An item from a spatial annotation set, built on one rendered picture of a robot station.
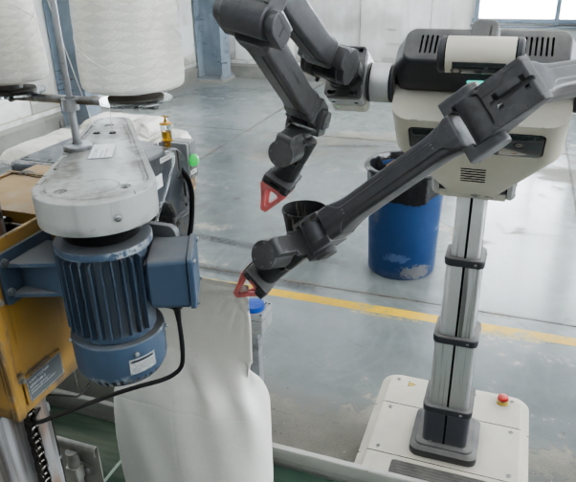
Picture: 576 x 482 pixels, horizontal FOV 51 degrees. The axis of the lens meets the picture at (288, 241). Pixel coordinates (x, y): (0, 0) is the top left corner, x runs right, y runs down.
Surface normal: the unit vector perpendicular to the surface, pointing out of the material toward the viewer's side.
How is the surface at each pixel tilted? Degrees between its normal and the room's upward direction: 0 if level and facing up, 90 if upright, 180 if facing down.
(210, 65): 90
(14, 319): 90
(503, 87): 74
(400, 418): 0
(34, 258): 0
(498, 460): 0
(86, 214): 90
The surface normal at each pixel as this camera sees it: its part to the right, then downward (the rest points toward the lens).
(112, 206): 0.51, 0.37
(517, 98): -0.60, 0.07
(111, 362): 0.08, 0.45
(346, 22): -0.34, 0.40
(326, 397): -0.02, -0.91
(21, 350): 0.94, 0.13
